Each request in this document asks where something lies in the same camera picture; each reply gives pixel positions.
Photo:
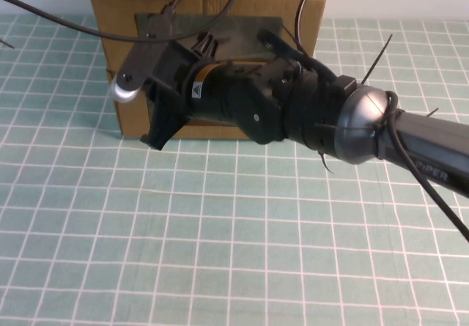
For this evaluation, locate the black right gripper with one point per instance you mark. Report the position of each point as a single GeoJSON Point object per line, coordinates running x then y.
{"type": "Point", "coordinates": [220, 99]}

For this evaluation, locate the cardboard drawer with window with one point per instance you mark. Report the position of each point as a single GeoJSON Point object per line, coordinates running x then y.
{"type": "Point", "coordinates": [128, 121]}
{"type": "Point", "coordinates": [110, 11]}

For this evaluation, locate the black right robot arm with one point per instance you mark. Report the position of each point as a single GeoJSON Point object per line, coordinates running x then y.
{"type": "Point", "coordinates": [421, 143]}

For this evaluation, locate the green checked tablecloth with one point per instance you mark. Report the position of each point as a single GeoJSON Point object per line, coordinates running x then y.
{"type": "Point", "coordinates": [234, 249]}

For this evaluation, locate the black zip tie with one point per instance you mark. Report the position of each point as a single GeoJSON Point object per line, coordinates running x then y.
{"type": "Point", "coordinates": [7, 44]}
{"type": "Point", "coordinates": [377, 60]}
{"type": "Point", "coordinates": [324, 163]}
{"type": "Point", "coordinates": [432, 112]}

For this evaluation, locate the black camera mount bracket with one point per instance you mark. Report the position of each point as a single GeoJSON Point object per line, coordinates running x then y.
{"type": "Point", "coordinates": [172, 66]}

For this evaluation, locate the grey wrist camera bar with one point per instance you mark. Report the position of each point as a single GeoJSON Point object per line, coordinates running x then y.
{"type": "Point", "coordinates": [146, 55]}

